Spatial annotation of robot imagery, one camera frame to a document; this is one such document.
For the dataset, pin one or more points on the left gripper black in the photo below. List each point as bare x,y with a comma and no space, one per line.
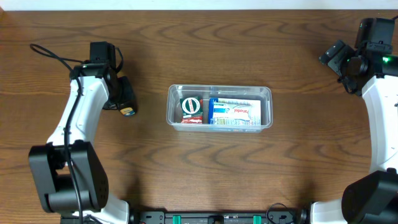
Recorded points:
125,98

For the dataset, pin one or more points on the red medicine sachet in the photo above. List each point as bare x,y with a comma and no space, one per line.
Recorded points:
193,120

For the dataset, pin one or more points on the small dark bottle white cap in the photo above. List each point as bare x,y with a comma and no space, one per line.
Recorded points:
127,111

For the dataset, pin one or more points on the clear plastic container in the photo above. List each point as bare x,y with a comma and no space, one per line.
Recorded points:
177,92

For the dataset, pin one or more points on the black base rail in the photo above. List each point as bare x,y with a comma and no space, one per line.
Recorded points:
277,216

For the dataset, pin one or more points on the green box round logo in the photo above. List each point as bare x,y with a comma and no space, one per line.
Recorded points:
191,106

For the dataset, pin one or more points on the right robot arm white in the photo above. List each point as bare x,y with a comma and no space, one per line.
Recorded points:
368,70

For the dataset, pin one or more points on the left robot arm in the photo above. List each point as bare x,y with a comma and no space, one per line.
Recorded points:
67,173

